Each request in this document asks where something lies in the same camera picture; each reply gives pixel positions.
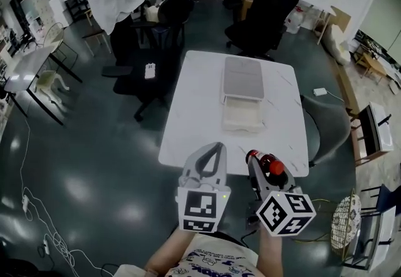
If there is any person's right forearm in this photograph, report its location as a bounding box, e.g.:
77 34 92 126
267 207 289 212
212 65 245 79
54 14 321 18
256 228 283 277

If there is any black office chair with cloth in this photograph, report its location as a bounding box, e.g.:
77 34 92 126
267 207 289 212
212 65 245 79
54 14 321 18
102 0 195 123

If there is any white floor cable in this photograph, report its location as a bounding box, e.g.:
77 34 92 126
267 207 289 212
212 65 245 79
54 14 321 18
18 115 122 273

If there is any yellow floor cable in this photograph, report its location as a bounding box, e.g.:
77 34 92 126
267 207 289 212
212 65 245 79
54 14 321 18
293 198 338 244

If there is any black high-back office chair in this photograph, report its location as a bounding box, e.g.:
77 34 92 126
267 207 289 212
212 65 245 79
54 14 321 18
224 0 300 62

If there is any wooden chair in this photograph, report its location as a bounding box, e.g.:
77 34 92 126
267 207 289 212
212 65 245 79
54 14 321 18
345 105 392 167

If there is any gold wire basket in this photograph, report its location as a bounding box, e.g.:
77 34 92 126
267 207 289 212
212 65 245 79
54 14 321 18
330 188 363 266

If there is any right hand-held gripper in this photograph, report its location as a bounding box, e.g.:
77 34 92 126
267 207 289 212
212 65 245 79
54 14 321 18
246 159 316 236

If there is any blue metal chair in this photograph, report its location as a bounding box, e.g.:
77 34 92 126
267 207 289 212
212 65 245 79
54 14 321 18
341 184 399 271

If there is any white small chair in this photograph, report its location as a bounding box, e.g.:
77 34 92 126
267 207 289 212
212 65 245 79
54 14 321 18
33 70 71 105

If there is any white handheld device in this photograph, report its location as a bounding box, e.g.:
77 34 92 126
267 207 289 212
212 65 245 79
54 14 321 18
144 62 157 80

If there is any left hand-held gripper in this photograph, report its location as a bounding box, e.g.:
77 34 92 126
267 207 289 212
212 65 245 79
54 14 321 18
176 142 232 234

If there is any person's left forearm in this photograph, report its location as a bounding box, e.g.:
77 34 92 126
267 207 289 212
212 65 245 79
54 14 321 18
146 227 195 274

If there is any small wooden stool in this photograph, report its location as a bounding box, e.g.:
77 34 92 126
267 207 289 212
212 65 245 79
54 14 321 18
355 49 388 83

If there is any white plastic bag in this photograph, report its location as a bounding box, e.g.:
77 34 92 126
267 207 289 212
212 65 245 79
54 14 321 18
321 23 352 66

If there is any person's white printed shirt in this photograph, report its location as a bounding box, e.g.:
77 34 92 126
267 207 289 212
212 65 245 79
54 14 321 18
114 231 261 277

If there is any white flat box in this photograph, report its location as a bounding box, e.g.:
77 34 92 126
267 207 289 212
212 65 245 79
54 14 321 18
368 101 394 152

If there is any grey shell chair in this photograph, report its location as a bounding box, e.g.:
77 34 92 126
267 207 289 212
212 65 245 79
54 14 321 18
299 93 352 167

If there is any white plastic jug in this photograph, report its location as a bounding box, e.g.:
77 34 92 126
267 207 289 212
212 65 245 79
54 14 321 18
284 8 305 34

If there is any small dark red-capped bottle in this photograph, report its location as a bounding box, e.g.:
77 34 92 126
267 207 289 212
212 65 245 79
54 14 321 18
245 149 286 175

